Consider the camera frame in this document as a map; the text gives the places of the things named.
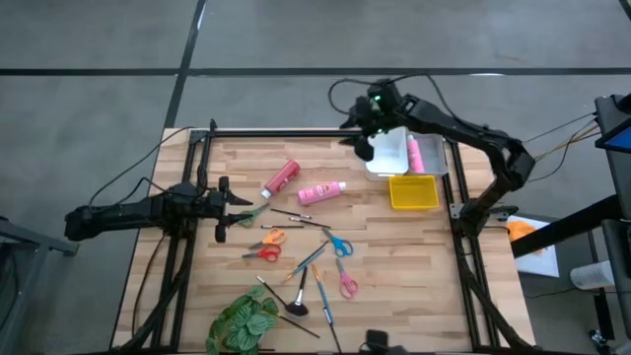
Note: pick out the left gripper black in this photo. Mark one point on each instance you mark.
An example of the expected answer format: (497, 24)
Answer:
(220, 209)

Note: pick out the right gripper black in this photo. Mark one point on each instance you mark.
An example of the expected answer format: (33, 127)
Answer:
(367, 118)

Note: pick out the red paint bottle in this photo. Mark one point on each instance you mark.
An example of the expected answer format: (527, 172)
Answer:
(283, 177)

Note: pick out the pink paint bottle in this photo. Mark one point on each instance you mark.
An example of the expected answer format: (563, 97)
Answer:
(320, 192)
(415, 155)

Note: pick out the teal paintbrush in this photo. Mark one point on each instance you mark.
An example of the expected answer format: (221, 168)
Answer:
(308, 262)

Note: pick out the thin dark paintbrush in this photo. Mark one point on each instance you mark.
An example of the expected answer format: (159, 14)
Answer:
(315, 252)

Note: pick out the blue scissors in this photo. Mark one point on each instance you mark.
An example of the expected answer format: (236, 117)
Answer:
(336, 243)

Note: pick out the black paintbrush wide silver ferrule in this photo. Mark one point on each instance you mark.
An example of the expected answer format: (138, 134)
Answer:
(333, 330)

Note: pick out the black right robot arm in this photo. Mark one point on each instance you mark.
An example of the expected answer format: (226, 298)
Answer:
(463, 130)

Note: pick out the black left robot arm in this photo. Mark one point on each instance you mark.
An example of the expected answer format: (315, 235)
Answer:
(123, 214)

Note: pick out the green scissors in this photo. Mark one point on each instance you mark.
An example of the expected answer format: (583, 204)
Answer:
(251, 215)

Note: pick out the orange scissors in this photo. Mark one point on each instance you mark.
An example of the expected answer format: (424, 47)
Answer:
(268, 238)

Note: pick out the white plastic bin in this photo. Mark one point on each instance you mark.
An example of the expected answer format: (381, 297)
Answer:
(392, 158)

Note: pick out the red scissors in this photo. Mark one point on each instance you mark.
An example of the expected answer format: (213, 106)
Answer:
(264, 254)

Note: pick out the yellow plastic basket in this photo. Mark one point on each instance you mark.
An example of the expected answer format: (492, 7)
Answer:
(413, 193)

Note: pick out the green leafy plant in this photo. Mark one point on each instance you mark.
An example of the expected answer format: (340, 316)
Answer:
(244, 320)

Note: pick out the pink scissors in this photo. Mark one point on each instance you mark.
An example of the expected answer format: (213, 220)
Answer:
(344, 278)

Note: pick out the small black object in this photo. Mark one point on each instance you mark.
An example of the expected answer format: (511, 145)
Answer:
(377, 340)

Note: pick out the orange cloth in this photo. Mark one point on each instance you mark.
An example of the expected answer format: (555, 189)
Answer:
(520, 230)

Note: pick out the grey metal stand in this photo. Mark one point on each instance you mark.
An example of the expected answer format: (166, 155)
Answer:
(29, 241)

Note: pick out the white paper sheet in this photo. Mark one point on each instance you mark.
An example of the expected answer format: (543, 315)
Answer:
(539, 263)

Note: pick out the black metal beam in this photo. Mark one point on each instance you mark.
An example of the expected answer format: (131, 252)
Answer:
(567, 227)

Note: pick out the blue screen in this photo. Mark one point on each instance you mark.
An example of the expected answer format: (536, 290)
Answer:
(618, 140)

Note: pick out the white paper roll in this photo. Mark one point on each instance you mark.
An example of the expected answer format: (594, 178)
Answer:
(591, 275)

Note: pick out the metal caster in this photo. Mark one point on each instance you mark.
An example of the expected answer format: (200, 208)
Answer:
(599, 342)

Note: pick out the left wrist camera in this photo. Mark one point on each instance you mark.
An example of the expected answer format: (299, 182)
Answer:
(197, 193)

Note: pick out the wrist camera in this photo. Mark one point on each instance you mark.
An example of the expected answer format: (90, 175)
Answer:
(384, 91)
(197, 193)

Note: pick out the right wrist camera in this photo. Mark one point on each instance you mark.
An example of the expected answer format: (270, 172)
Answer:
(384, 91)

